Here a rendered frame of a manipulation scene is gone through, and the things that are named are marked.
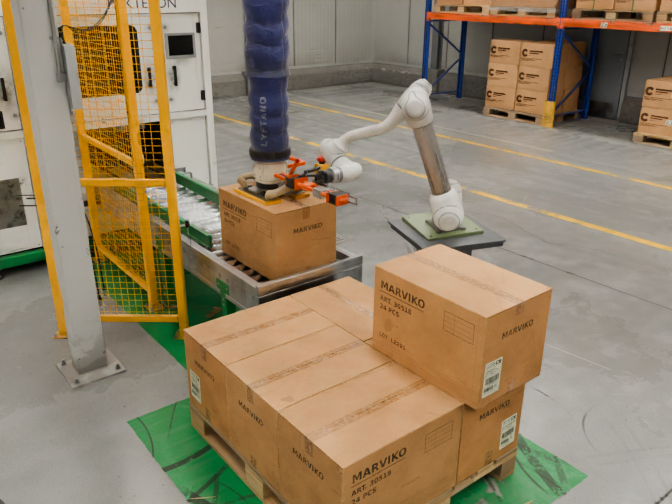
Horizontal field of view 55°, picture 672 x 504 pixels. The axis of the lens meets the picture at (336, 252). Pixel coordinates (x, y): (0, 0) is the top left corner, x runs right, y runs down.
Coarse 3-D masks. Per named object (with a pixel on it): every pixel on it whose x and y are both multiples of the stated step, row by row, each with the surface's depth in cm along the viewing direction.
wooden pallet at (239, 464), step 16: (192, 416) 321; (208, 432) 314; (224, 448) 306; (240, 464) 296; (496, 464) 282; (512, 464) 292; (256, 480) 276; (464, 480) 270; (272, 496) 277; (448, 496) 265
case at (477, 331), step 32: (416, 256) 284; (448, 256) 284; (384, 288) 274; (416, 288) 258; (448, 288) 254; (480, 288) 254; (512, 288) 255; (544, 288) 255; (384, 320) 279; (416, 320) 262; (448, 320) 248; (480, 320) 235; (512, 320) 243; (544, 320) 259; (384, 352) 284; (416, 352) 267; (448, 352) 252; (480, 352) 239; (512, 352) 251; (448, 384) 256; (480, 384) 243; (512, 384) 258
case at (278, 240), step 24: (312, 192) 368; (240, 216) 364; (264, 216) 343; (288, 216) 339; (312, 216) 349; (240, 240) 370; (264, 240) 349; (288, 240) 344; (312, 240) 354; (264, 264) 355; (288, 264) 349; (312, 264) 360
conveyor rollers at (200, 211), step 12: (156, 192) 502; (180, 192) 503; (192, 192) 509; (180, 204) 476; (192, 204) 481; (204, 204) 478; (216, 204) 475; (156, 216) 456; (180, 216) 450; (192, 216) 454; (204, 216) 451; (216, 216) 455; (204, 228) 432; (216, 228) 429; (192, 240) 409; (216, 240) 409; (216, 252) 391; (240, 264) 381; (252, 276) 359
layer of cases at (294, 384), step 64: (256, 320) 313; (320, 320) 313; (192, 384) 311; (256, 384) 263; (320, 384) 263; (384, 384) 263; (256, 448) 269; (320, 448) 227; (384, 448) 229; (448, 448) 255; (512, 448) 287
